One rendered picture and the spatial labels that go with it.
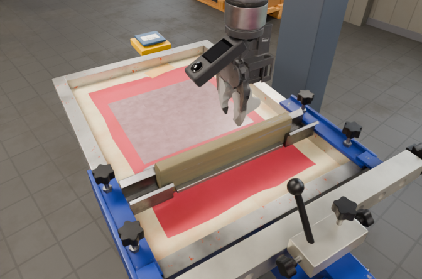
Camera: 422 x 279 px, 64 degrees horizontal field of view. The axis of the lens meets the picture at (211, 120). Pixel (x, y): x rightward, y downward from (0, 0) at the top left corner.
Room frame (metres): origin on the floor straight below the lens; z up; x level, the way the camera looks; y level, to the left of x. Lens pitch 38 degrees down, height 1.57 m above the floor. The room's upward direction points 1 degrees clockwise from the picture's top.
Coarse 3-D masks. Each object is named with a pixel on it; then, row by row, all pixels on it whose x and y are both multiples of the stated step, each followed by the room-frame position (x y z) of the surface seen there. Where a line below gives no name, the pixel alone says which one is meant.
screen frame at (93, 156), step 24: (192, 48) 1.17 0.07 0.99; (96, 72) 0.98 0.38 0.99; (120, 72) 1.02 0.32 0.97; (72, 96) 0.84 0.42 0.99; (264, 96) 0.87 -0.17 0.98; (72, 120) 0.73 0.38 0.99; (96, 144) 0.63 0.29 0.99; (336, 168) 0.56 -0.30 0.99; (360, 168) 0.56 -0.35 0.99; (312, 192) 0.48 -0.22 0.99; (264, 216) 0.42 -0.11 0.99; (216, 240) 0.36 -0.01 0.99; (240, 240) 0.37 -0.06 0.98; (168, 264) 0.32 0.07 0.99; (192, 264) 0.32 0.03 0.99
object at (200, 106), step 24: (168, 72) 1.05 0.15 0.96; (168, 96) 0.90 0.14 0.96; (192, 96) 0.90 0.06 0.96; (216, 96) 0.90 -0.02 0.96; (192, 120) 0.78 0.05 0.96; (216, 120) 0.78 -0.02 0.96; (264, 120) 0.78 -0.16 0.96; (240, 168) 0.58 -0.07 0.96; (264, 168) 0.59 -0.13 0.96; (288, 168) 0.59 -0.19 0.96
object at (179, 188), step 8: (280, 144) 0.63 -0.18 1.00; (256, 152) 0.60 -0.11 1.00; (264, 152) 0.60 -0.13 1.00; (240, 160) 0.57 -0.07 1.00; (248, 160) 0.58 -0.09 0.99; (224, 168) 0.55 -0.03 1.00; (232, 168) 0.55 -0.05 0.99; (200, 176) 0.52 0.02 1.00; (208, 176) 0.52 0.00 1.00; (216, 176) 0.53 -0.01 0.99; (184, 184) 0.50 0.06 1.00; (192, 184) 0.50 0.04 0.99
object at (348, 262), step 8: (344, 256) 0.30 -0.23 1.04; (352, 256) 0.30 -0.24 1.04; (336, 264) 0.29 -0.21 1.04; (344, 264) 0.29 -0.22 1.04; (352, 264) 0.29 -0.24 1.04; (360, 264) 0.29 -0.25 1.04; (320, 272) 0.29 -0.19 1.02; (328, 272) 0.28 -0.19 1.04; (336, 272) 0.28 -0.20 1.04; (344, 272) 0.28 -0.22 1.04; (352, 272) 0.28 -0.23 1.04; (360, 272) 0.28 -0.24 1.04; (368, 272) 0.28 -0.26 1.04
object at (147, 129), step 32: (96, 96) 0.89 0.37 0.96; (128, 96) 0.89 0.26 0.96; (160, 96) 0.90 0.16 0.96; (128, 128) 0.74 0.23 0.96; (160, 128) 0.74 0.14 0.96; (128, 160) 0.61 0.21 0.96; (160, 160) 0.61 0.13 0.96; (192, 192) 0.51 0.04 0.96; (224, 192) 0.51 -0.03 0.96; (160, 224) 0.42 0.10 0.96; (192, 224) 0.42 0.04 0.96
